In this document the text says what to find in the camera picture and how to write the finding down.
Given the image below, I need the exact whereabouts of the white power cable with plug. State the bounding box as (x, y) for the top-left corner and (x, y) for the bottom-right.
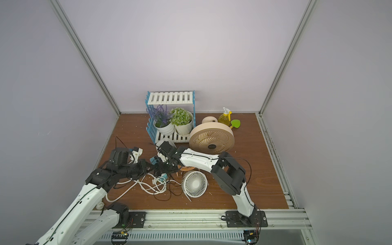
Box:
(95, 146), (167, 210)

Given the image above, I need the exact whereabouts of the teal white power strip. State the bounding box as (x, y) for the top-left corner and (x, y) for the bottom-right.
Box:
(150, 156), (168, 180)

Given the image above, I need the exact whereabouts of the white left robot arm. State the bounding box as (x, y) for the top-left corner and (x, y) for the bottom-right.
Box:
(36, 159), (153, 245)

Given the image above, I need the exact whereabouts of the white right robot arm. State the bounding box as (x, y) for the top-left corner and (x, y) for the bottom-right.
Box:
(150, 143), (258, 227)

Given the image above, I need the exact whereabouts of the white round tilting desk fan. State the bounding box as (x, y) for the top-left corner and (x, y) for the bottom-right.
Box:
(155, 138), (176, 149)

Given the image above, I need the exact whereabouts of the orange ribbed desk fan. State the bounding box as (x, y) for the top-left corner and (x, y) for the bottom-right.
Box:
(178, 165), (195, 172)

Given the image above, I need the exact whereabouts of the small white desk fan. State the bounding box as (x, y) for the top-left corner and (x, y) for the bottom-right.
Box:
(181, 170), (208, 201)

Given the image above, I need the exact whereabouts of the large beige desk fan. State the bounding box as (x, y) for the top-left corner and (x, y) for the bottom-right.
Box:
(189, 122), (235, 155)

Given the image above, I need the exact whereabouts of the white pot purple lavender plant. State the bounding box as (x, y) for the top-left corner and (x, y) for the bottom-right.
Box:
(147, 105), (175, 135)

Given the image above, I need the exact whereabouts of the white pot green plant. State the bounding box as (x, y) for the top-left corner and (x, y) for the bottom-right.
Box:
(170, 107), (194, 135)

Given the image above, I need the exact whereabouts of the beige round humidifier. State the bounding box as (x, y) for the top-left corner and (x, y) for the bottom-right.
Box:
(202, 116), (218, 124)

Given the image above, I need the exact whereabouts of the blue white wooden plant shelf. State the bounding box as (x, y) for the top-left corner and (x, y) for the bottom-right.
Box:
(145, 90), (196, 143)

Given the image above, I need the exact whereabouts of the yellow spray bottle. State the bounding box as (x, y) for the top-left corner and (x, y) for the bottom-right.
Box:
(218, 107), (232, 127)

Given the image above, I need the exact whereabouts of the green round small object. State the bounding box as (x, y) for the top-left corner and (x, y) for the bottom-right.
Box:
(230, 119), (241, 129)

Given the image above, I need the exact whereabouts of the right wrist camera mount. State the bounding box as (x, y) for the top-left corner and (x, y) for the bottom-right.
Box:
(158, 142), (177, 161)

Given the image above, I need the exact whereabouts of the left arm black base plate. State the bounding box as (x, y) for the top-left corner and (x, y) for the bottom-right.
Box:
(114, 211), (147, 229)

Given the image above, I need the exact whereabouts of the black thin fan cable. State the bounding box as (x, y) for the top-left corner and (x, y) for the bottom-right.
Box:
(114, 136), (252, 203)

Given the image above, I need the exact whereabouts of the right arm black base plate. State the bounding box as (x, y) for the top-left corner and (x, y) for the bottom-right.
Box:
(221, 210), (268, 228)

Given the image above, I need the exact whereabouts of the aluminium front rail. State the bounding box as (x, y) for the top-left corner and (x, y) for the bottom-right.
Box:
(98, 209), (317, 245)

